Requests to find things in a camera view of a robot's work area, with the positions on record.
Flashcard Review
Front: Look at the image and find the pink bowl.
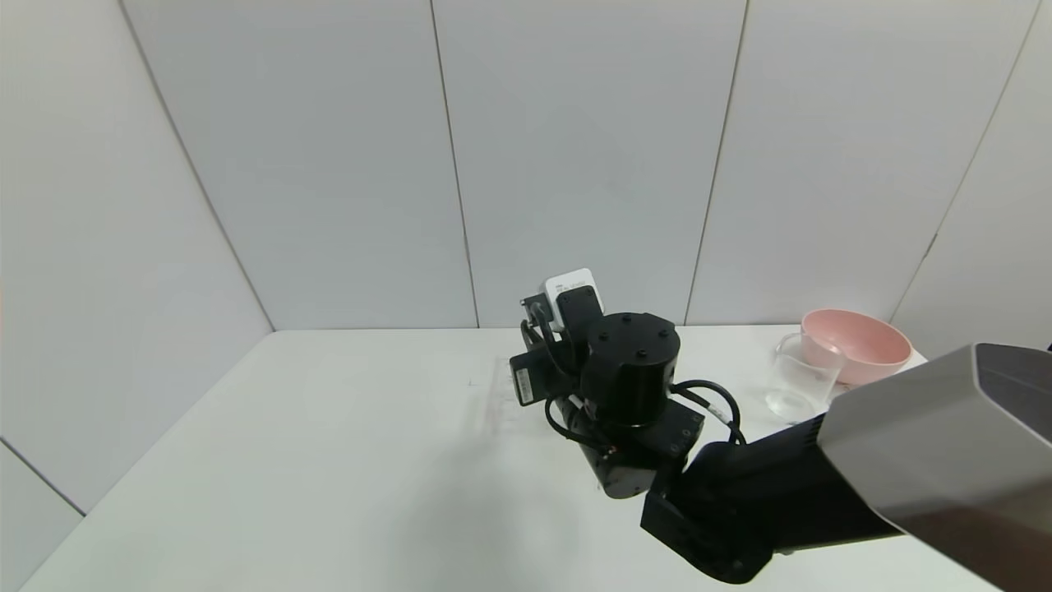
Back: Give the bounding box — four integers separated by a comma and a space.
801, 309, 913, 386

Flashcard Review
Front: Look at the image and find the black cable with white tag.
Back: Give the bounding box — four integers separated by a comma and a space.
670, 380, 745, 445

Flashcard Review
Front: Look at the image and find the clear glass beaker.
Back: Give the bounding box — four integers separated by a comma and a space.
771, 333, 846, 422

